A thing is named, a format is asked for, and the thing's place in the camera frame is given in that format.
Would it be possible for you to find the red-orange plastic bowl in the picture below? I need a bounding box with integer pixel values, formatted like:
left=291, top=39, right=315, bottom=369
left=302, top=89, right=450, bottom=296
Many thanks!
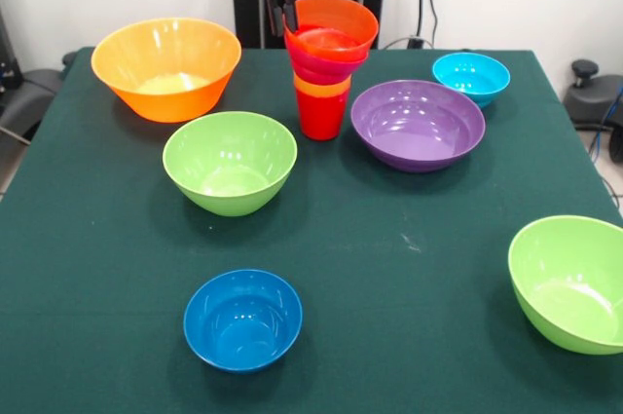
left=284, top=0, right=380, bottom=63

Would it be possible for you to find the pink plastic bowl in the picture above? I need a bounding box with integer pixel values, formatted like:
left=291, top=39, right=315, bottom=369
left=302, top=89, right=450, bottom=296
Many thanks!
left=286, top=43, right=369, bottom=86

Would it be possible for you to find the orange plastic cup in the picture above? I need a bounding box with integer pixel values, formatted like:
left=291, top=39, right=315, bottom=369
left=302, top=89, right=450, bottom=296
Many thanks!
left=293, top=73, right=352, bottom=100

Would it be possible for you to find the red plastic cup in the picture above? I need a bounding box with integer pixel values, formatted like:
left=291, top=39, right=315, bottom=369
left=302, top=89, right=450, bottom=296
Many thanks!
left=295, top=90, right=350, bottom=142

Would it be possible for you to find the large orange plastic bowl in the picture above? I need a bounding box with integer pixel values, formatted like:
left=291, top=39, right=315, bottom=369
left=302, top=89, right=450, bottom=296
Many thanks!
left=91, top=17, right=242, bottom=124

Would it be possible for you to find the green plastic bowl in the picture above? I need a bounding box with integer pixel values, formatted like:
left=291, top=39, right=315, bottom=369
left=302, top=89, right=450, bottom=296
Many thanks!
left=507, top=214, right=623, bottom=357
left=162, top=110, right=299, bottom=218

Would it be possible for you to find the purple plastic bowl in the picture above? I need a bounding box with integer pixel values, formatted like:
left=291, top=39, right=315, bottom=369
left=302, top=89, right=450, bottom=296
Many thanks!
left=349, top=79, right=487, bottom=174

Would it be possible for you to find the cyan plastic bowl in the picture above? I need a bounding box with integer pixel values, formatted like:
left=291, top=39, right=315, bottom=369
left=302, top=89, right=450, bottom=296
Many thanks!
left=431, top=52, right=512, bottom=110

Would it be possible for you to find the blue plastic bowl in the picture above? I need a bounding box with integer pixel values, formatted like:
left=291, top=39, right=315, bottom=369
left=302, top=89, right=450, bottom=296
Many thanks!
left=182, top=268, right=304, bottom=375

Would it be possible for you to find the dark green tablecloth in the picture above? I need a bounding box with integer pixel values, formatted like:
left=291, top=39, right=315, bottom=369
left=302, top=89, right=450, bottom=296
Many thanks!
left=0, top=47, right=623, bottom=414

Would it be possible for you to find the black pedestal foot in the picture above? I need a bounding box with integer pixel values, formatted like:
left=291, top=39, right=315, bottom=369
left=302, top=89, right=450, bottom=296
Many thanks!
left=0, top=51, right=79, bottom=142
left=564, top=58, right=623, bottom=165

